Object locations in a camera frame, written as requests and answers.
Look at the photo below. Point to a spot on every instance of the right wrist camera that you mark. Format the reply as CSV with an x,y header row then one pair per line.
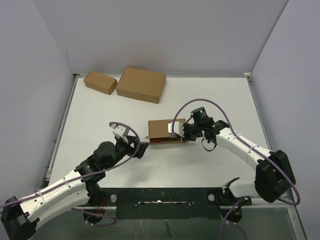
x,y
176,129

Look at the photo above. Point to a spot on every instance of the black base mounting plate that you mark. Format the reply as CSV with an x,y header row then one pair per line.
x,y
163,203

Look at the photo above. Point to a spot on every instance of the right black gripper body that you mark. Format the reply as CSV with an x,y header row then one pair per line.
x,y
192,131

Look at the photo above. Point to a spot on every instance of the large closed cardboard box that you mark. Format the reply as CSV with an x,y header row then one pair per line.
x,y
142,85

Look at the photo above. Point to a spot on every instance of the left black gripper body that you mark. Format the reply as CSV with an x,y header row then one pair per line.
x,y
123,148

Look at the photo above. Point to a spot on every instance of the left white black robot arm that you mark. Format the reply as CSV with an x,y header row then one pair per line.
x,y
21,217

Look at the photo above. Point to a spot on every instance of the small closed cardboard box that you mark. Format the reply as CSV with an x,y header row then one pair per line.
x,y
100,82

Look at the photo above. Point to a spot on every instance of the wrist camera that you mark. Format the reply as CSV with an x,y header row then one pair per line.
x,y
120,132
176,129

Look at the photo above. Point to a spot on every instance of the aluminium frame rail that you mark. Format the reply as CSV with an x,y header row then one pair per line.
x,y
270,195

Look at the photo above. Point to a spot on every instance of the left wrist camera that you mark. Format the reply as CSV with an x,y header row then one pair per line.
x,y
120,132

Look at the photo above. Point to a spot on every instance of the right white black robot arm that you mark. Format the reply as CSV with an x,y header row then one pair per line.
x,y
273,173

